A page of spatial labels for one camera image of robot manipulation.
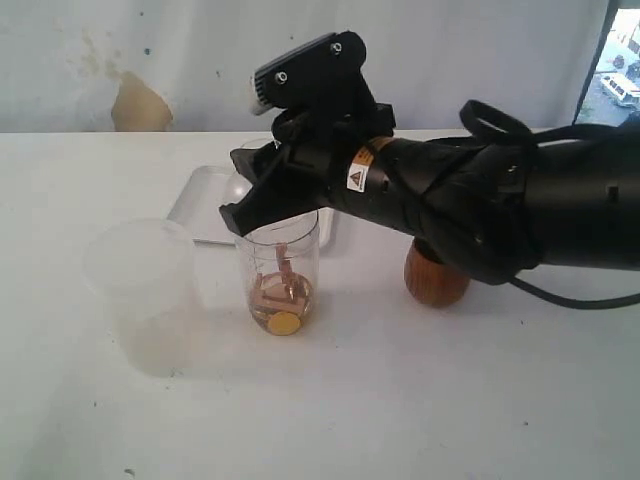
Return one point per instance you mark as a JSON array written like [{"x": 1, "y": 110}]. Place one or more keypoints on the translucent plastic cup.
[{"x": 143, "y": 273}]

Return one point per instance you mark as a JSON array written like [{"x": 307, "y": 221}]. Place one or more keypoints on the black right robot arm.
[{"x": 497, "y": 201}]

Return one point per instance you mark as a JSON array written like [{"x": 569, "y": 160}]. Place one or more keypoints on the brown wooden cup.
[{"x": 431, "y": 282}]

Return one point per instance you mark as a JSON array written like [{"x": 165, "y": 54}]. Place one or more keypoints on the wooden pieces and coins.
[{"x": 280, "y": 300}]

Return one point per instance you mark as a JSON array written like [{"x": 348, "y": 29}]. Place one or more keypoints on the clear plastic shaker lid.
[{"x": 241, "y": 180}]

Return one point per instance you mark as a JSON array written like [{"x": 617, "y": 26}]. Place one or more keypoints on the silver metal tray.
[{"x": 197, "y": 207}]

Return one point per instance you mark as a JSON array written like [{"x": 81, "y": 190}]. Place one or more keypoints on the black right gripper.
[{"x": 328, "y": 156}]

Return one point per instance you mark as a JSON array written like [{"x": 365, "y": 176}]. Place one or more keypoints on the clear plastic shaker body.
[{"x": 300, "y": 233}]

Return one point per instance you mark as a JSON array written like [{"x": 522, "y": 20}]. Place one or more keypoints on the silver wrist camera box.
[{"x": 301, "y": 75}]

